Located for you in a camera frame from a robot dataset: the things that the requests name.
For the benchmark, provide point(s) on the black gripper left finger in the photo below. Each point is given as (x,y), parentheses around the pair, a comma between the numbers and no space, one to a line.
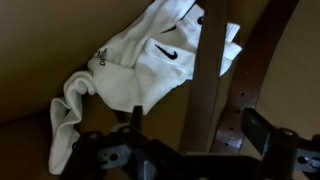
(100,150)

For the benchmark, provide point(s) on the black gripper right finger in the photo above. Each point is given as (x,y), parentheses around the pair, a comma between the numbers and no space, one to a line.
(283,150)

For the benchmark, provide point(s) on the tan leather couch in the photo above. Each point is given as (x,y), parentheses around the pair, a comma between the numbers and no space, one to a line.
(40,50)

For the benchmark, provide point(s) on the white printed garment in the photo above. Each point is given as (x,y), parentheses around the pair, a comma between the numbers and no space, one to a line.
(140,66)

